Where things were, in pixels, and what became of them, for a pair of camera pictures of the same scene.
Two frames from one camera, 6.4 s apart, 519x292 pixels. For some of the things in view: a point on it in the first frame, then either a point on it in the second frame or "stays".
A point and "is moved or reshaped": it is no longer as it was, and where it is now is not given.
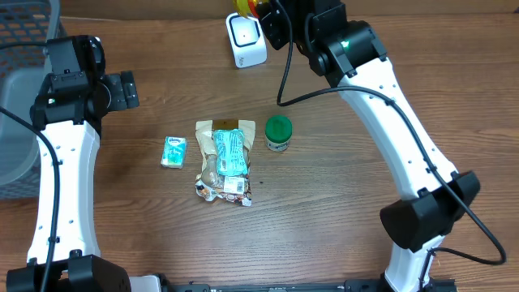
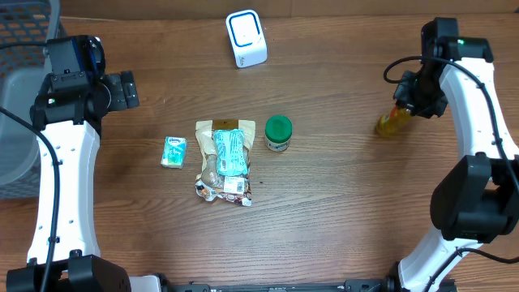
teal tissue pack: [173, 152] stays
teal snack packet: [230, 148] stays
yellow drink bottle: [246, 8] is moved or reshaped
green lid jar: [278, 132] stays
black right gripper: [273, 31] to [403, 98]
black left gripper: [128, 90] stays
